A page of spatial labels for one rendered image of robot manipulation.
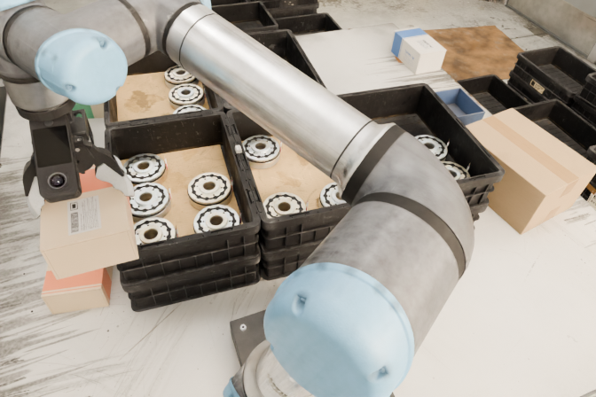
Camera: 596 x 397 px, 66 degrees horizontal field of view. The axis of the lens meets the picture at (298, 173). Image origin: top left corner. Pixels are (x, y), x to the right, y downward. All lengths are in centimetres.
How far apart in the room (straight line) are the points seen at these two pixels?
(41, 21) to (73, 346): 75
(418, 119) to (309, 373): 112
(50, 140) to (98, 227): 15
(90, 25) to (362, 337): 40
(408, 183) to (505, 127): 106
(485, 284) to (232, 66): 92
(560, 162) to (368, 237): 108
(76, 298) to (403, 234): 87
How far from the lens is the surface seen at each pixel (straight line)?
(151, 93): 149
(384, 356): 35
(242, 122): 124
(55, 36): 52
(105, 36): 53
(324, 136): 46
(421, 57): 187
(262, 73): 49
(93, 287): 110
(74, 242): 73
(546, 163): 139
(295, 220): 95
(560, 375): 120
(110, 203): 76
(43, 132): 67
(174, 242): 93
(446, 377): 109
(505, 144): 139
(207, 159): 123
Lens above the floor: 166
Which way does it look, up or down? 44 degrees down
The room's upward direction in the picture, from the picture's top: 4 degrees clockwise
